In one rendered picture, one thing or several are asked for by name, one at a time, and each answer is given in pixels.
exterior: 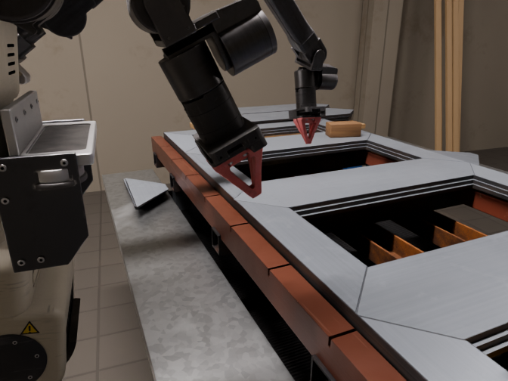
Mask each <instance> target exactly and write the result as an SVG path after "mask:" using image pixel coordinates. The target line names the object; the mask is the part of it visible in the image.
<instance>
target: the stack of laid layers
mask: <svg viewBox="0 0 508 381"><path fill-rule="evenodd" d="M261 130H262V133H263V135H264V137H265V136H272V135H287V134H295V133H300V132H299V130H298V129H297V127H296V126H287V127H278V128H269V129H261ZM163 135H164V139H165V140H166V141H167V142H168V143H169V144H170V145H171V146H172V147H173V148H174V149H175V150H176V151H177V152H178V153H179V154H180V155H181V156H182V157H183V158H184V159H185V160H186V161H187V162H188V163H189V164H190V165H191V166H192V167H193V168H194V169H195V170H196V171H197V172H198V173H199V174H200V175H201V176H202V177H203V178H204V179H205V180H206V181H207V182H208V183H209V184H210V185H211V186H212V187H213V188H214V189H215V190H216V191H217V192H218V193H220V195H222V196H223V197H224V198H225V199H226V200H227V201H228V202H229V203H230V204H231V205H232V206H233V207H234V208H235V209H236V210H237V211H238V212H239V213H240V214H241V215H242V216H243V217H244V218H245V219H246V220H247V221H248V224H251V225H252V226H253V227H254V228H255V229H256V230H257V231H258V232H259V233H260V234H261V235H262V236H263V237H264V238H265V239H266V240H267V241H268V242H269V243H270V244H271V245H272V246H273V247H274V248H275V249H276V250H277V251H278V252H279V253H280V254H281V255H282V256H283V257H284V258H285V259H286V260H287V261H288V262H289V264H290V265H292V266H293V267H294V268H295V269H296V270H297V271H298V272H299V273H300V274H301V275H302V276H303V277H304V278H305V279H306V280H307V281H308V282H309V283H310V284H311V285H312V286H313V287H314V288H315V289H316V290H317V291H318V292H319V293H320V294H321V295H322V296H323V297H324V298H325V299H326V300H327V301H328V302H329V303H330V304H331V305H332V306H333V307H334V308H335V309H336V310H337V311H338V312H339V313H340V314H341V315H342V316H343V317H344V318H345V319H346V320H347V321H348V322H349V323H350V324H351V325H352V326H353V327H354V329H355V331H358V332H359V333H360V334H361V335H362V336H363V337H364V338H365V339H366V340H367V341H368V342H369V343H370V344H371V345H372V346H373V347H374V348H375V349H376V350H377V351H378V352H379V353H380V354H381V355H382V356H383V357H384V358H385V359H386V360H387V361H388V362H389V363H390V364H391V365H392V366H393V367H394V368H395V369H396V370H397V371H398V372H399V373H400V374H401V375H402V376H403V377H404V378H405V379H406V380H407V381H426V380H425V379H424V378H423V377H422V376H421V375H420V374H419V373H418V372H417V371H416V370H415V369H413V368H412V366H410V365H409V363H407V362H406V360H404V359H403V358H402V357H401V356H400V355H399V354H398V353H397V352H396V351H395V350H394V349H393V348H392V347H391V346H390V345H389V344H387V343H386V342H385V341H384V340H383V339H382V338H381V337H380V336H379V335H378V334H377V333H376V332H374V331H373V330H372V329H371V328H370V327H369V326H368V325H367V324H366V323H365V322H364V321H363V320H361V319H360V318H359V317H358V316H357V315H356V314H355V313H354V312H353V311H352V310H351V309H350V308H349V307H348V306H347V305H346V304H345V303H344V302H343V301H342V300H341V299H340V298H339V297H338V296H337V295H335V294H334V293H333V292H332V291H331V290H330V289H329V288H328V287H327V286H326V285H325V284H324V283H322V282H321V281H320V280H319V279H318V278H317V277H316V276H315V275H314V274H313V273H312V272H311V271H309V270H308V269H307V268H306V267H305V266H304V265H303V264H302V263H301V262H300V261H299V260H298V259H297V258H296V257H295V256H294V255H293V254H292V253H291V252H290V251H289V250H288V249H287V248H286V247H285V246H283V245H282V244H281V243H280V242H279V241H278V240H277V239H276V238H275V237H274V236H273V235H272V234H271V233H269V232H268V231H267V230H266V229H265V228H264V227H263V226H262V225H261V224H260V223H259V222H258V221H256V220H255V219H254V218H253V217H252V216H251V215H250V214H249V213H248V212H247V211H246V210H245V209H244V208H243V207H242V206H241V205H240V204H239V203H238V202H237V201H236V200H234V198H233V197H231V196H230V195H229V194H228V193H227V192H226V191H225V190H224V189H223V188H222V187H221V186H220V185H219V184H217V183H216V182H215V181H214V180H213V179H212V178H211V177H210V176H209V175H208V174H207V173H206V172H204V171H203V170H202V169H201V168H200V167H199V166H198V165H197V164H196V163H195V162H194V161H193V160H192V159H191V158H190V157H189V156H188V155H187V154H186V153H185V152H184V151H183V150H182V149H181V148H180V147H178V146H177V145H176V144H175V143H174V142H173V141H172V140H171V139H170V138H169V137H168V136H167V135H165V134H164V133H163ZM365 149H366V150H369V151H372V152H374V153H378V154H380V155H383V156H386V157H388V158H391V159H394V160H397V161H399V162H401V161H406V160H416V159H422V158H420V157H418V156H414V155H410V154H408V153H404V152H401V151H399V150H395V149H392V148H390V147H386V146H383V145H381V144H377V143H374V142H372V141H368V139H367V140H366V141H353V142H346V143H339V144H327V145H320V146H313V147H300V148H293V149H286V150H274V151H267V152H262V162H267V161H274V160H285V159H292V158H298V157H304V156H316V155H322V154H329V153H341V152H347V151H353V150H365ZM469 188H475V189H477V190H479V191H483V192H485V193H487V194H491V195H494V196H496V197H499V198H502V199H505V200H508V187H507V186H505V185H502V184H498V183H496V182H493V181H489V180H487V179H484V178H480V177H478V176H475V175H471V176H467V177H462V178H455V179H450V180H445V181H437V182H432V183H428V184H420V185H415V186H410V187H403V188H398V189H394V190H385V191H381V192H376V193H371V194H364V195H359V196H354V197H346V198H342V199H338V200H329V201H324V202H320V203H312V204H308V205H303V206H294V207H290V208H291V210H293V211H294V212H296V213H297V214H298V215H300V216H301V217H303V218H304V219H305V220H308V219H312V218H319V217H323V216H328V215H335V214H339V213H343V212H351V211H355V210H359V209H366V208H370V207H374V206H381V205H386V204H390V203H397V202H401V201H405V200H413V199H417V198H421V197H429V196H433V195H437V194H444V193H449V192H453V191H460V190H464V189H469ZM465 340H466V341H468V342H470V343H471V344H473V345H474V346H475V347H476V348H478V349H479V350H480V351H482V352H483V353H485V354H486V355H487V356H488V357H489V358H493V357H495V356H497V355H500V354H502V353H504V352H507V351H508V324H504V325H502V326H499V327H496V328H494V329H492V330H489V331H486V332H484V333H481V334H479V335H476V336H473V337H471V338H468V339H465Z"/></svg>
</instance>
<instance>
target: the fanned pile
mask: <svg viewBox="0 0 508 381"><path fill-rule="evenodd" d="M123 181H124V182H125V185H126V187H127V189H128V192H129V195H130V197H131V199H132V202H133V204H134V207H135V208H140V207H142V206H143V205H145V204H146V203H149V202H150V201H151V200H153V199H155V198H157V197H158V196H160V195H161V194H164V193H165V192H166V191H168V190H169V189H168V188H167V186H166V185H165V184H162V183H156V182H151V181H141V180H135V179H130V178H126V179H123Z"/></svg>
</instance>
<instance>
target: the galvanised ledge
mask: <svg viewBox="0 0 508 381"><path fill-rule="evenodd" d="M102 178H103V183H104V189H105V192H106V195H107V201H108V203H109V207H110V212H111V215H112V219H113V224H114V228H115V230H116V236H117V239H118V242H119V248H120V251H121V254H122V259H123V262H124V266H125V271H126V274H127V278H128V281H129V286H130V289H131V292H132V298H133V301H134V304H135V309H136V312H137V316H138V321H139V324H140V328H141V333H142V336H143V339H144V344H145V348H146V351H147V356H148V360H149V362H150V368H151V371H152V374H153V380H154V381H295V380H294V379H293V377H292V376H291V374H290V372H289V371H288V369H287V368H286V367H285V365H284V364H283V362H282V360H281V359H280V358H279V356H278V355H277V353H276V351H275V350H274V349H273V347H272V346H271V344H270V342H269V341H268V340H267V339H266V337H265V335H264V334H263V332H262V331H261V330H260V328H259V326H258V325H257V323H256V322H255V321H254V319H253V318H252V316H251V314H250V313H249V312H248V310H247V309H246V307H245V305H244V304H243V303H242V301H241V300H240V298H239V297H238V295H237V294H236V293H235V291H234V289H233V288H232V286H231V285H230V284H229V282H228V280H227V279H226V277H225V276H224V275H223V273H222V272H221V270H220V268H219V267H218V266H217V264H216V263H215V261H214V259H213V258H212V257H211V255H210V254H209V252H208V251H207V249H206V248H205V246H204V245H203V243H202V242H201V240H200V238H199V237H198V236H197V234H196V233H195V231H194V230H193V228H192V227H191V225H190V224H189V222H188V221H187V219H186V218H185V217H184V215H183V214H182V212H181V210H180V209H179V208H178V206H177V205H176V203H175V201H174V200H173V199H172V197H171V196H170V194H169V192H168V191H166V192H165V193H164V194H161V195H160V196H158V197H157V198H155V199H153V200H151V201H150V202H149V203H146V204H145V205H143V206H142V207H140V208H135V207H134V204H133V202H132V199H131V197H130V195H129V192H128V189H127V187H126V185H125V182H124V181H123V179H126V178H130V179H135V180H141V181H151V182H156V183H162V182H161V180H160V179H159V178H158V176H157V175H156V173H155V172H154V170H152V169H147V170H140V171H133V172H121V173H114V174H108V175H102Z"/></svg>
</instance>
